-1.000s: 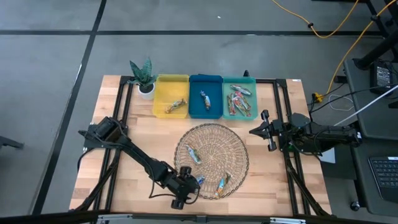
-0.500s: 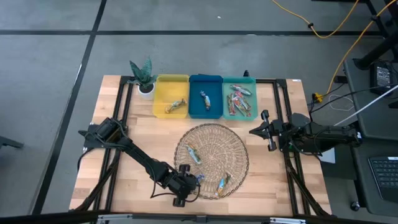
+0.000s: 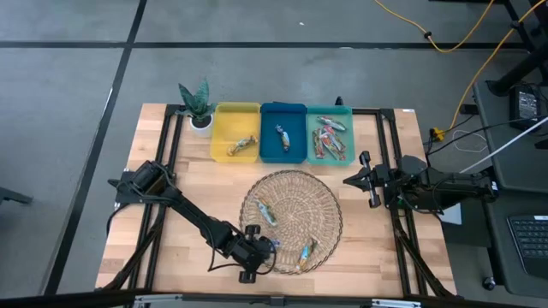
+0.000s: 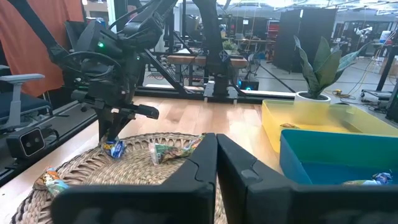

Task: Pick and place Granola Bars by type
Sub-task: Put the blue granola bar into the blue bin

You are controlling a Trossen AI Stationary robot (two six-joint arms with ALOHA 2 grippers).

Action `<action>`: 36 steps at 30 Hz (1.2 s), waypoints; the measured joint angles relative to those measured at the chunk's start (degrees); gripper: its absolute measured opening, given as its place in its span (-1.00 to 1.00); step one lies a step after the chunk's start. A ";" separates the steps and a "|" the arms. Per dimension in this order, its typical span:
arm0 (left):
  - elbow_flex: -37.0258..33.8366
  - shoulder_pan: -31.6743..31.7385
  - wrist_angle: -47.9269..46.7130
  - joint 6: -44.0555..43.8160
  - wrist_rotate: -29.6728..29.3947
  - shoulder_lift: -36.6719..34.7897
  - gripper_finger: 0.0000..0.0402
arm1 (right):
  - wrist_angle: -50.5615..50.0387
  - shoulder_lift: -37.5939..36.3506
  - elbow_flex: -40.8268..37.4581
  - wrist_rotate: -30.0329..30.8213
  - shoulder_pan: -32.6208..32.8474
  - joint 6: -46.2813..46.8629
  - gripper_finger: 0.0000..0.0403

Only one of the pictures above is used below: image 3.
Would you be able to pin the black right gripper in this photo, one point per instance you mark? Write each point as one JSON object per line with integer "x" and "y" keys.
{"x": 380, "y": 179}

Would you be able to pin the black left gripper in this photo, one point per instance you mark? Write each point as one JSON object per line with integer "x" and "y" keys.
{"x": 246, "y": 252}

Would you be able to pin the orange blue granola bar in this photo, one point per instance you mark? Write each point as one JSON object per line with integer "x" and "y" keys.
{"x": 305, "y": 253}

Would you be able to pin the red teal granola bar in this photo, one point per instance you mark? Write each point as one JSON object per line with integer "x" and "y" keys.
{"x": 331, "y": 136}

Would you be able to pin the red orange granola bar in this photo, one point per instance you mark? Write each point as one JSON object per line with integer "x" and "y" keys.
{"x": 317, "y": 145}

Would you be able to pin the silver green granola bar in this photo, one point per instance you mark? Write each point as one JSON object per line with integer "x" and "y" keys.
{"x": 333, "y": 124}

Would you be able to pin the blue white granola bar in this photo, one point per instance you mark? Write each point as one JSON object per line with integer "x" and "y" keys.
{"x": 284, "y": 139}

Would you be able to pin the orange gold granola bar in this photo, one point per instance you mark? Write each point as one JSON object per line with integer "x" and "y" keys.
{"x": 242, "y": 145}

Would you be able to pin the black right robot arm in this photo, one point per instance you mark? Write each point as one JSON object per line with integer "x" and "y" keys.
{"x": 454, "y": 184}

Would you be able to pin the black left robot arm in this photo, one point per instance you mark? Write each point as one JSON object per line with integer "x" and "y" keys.
{"x": 192, "y": 214}

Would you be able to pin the round woven straw mat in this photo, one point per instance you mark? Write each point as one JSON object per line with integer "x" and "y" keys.
{"x": 299, "y": 205}

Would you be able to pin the teal plastic bin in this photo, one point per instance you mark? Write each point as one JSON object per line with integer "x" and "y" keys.
{"x": 342, "y": 113}

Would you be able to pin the small black knob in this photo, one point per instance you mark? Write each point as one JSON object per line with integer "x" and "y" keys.
{"x": 339, "y": 101}

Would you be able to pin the yellow plug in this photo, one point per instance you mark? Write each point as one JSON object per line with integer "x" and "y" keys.
{"x": 437, "y": 134}

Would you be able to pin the blue plastic bin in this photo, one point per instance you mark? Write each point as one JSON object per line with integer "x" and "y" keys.
{"x": 269, "y": 145}

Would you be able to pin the white paper sheet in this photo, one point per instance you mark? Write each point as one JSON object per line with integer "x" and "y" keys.
{"x": 454, "y": 216}

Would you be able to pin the yellow plastic bin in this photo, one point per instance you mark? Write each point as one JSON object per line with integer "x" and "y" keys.
{"x": 235, "y": 122}

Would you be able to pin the white plant pot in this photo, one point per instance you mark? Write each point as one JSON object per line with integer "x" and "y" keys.
{"x": 205, "y": 129}

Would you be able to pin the black laptop desk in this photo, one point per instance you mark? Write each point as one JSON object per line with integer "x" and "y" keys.
{"x": 496, "y": 248}

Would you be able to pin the white rod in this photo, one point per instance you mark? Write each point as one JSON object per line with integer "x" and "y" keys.
{"x": 509, "y": 147}

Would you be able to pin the black caster wheel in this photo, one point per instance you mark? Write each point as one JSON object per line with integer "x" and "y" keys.
{"x": 489, "y": 283}

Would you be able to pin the green snake plant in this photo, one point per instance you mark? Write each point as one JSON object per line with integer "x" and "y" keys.
{"x": 198, "y": 100}

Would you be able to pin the black side desk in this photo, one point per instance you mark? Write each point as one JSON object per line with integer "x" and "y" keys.
{"x": 531, "y": 175}

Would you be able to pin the black laptop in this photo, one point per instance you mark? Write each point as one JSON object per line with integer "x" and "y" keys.
{"x": 531, "y": 244}

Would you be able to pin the black power adapter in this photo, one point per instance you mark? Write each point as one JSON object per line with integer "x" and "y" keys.
{"x": 525, "y": 104}

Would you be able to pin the black stand leg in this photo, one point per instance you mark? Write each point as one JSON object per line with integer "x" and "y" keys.
{"x": 518, "y": 68}

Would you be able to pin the black front beam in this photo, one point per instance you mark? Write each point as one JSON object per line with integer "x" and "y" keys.
{"x": 64, "y": 303}

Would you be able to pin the black chair leg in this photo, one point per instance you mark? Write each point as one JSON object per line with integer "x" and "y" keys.
{"x": 13, "y": 197}

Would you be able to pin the silver metal bracket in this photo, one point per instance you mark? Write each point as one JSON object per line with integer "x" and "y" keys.
{"x": 158, "y": 299}
{"x": 396, "y": 303}

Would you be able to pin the black aluminium table frame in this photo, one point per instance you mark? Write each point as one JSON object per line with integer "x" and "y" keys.
{"x": 173, "y": 108}

